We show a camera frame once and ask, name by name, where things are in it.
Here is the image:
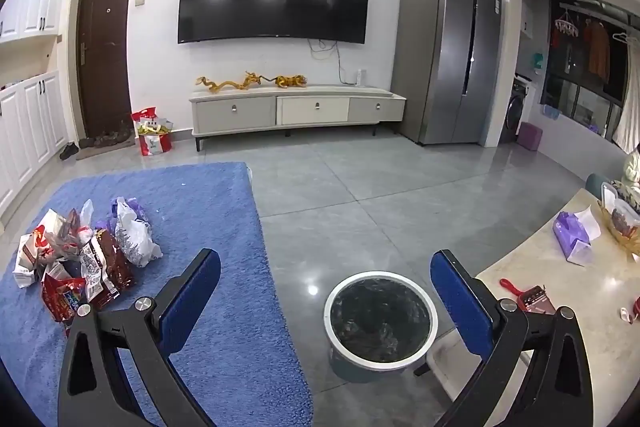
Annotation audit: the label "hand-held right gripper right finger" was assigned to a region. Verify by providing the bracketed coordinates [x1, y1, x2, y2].
[430, 249, 593, 427]

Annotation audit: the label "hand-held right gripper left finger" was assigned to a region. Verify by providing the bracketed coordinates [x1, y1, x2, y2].
[57, 248, 222, 427]

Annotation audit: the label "white purple plastic wrapper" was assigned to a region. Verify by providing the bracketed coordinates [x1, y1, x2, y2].
[114, 207, 163, 268]

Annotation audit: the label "white round bin black liner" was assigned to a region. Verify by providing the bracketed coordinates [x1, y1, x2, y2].
[323, 271, 439, 383]

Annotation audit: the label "dark red snack bag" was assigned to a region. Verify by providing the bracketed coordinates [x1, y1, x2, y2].
[80, 229, 135, 310]

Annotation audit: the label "purple plastic bag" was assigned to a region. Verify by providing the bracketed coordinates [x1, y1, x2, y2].
[97, 197, 146, 233]

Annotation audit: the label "red snack packet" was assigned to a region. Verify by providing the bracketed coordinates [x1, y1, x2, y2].
[41, 263, 93, 338]

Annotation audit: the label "silver red snack wrapper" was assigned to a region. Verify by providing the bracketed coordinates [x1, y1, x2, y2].
[42, 208, 96, 260]

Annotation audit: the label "white red snack wrapper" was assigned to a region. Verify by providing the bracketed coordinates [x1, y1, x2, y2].
[12, 232, 51, 289]

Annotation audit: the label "blue fluffy rug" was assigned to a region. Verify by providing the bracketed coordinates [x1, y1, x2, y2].
[0, 162, 315, 427]

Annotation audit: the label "purple tissue pack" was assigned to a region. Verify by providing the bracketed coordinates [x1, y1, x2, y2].
[552, 206, 606, 267]

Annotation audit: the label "red gift bag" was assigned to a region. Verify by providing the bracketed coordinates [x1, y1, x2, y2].
[131, 107, 174, 156]

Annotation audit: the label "brown door mat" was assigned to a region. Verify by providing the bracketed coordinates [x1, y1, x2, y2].
[75, 137, 136, 160]

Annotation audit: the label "purple stool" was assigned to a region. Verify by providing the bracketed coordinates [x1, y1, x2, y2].
[516, 122, 543, 152]

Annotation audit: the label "teal chair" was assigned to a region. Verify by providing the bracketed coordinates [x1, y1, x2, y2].
[586, 173, 609, 198]

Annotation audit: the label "white television stand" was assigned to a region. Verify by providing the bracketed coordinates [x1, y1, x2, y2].
[189, 83, 407, 152]

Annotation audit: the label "washing machine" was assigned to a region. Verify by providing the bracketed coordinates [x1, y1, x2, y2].
[500, 74, 536, 145]

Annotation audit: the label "golden dragon figurine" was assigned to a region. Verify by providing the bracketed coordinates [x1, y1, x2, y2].
[235, 71, 276, 90]
[196, 76, 237, 94]

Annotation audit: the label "white lower cabinets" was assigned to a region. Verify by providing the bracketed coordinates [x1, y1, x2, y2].
[0, 72, 68, 218]

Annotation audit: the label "dark balcony window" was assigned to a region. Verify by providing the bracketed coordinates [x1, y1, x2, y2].
[540, 0, 640, 142]

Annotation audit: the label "white hanging cloth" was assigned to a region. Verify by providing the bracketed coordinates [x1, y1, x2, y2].
[612, 92, 640, 154]

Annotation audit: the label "grey steel refrigerator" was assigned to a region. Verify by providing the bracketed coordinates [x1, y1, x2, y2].
[390, 0, 502, 146]

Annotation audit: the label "dark brown door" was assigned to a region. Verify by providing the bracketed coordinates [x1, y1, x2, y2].
[77, 0, 136, 140]

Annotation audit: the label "orange hanging shirt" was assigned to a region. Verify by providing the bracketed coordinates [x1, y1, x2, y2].
[582, 21, 612, 82]

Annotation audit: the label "round clothes drying hanger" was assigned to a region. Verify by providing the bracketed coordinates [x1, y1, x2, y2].
[555, 9, 579, 36]

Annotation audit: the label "red handled brush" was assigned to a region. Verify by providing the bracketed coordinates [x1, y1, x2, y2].
[500, 278, 557, 314]

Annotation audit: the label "television cable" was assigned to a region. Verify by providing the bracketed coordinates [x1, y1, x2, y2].
[307, 38, 358, 85]

